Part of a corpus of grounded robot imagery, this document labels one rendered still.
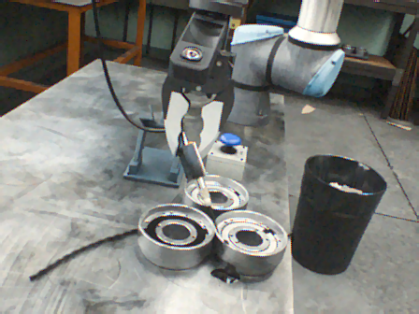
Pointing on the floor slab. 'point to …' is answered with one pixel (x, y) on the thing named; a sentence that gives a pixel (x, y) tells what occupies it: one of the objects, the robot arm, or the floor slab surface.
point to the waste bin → (334, 211)
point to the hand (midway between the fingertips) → (187, 150)
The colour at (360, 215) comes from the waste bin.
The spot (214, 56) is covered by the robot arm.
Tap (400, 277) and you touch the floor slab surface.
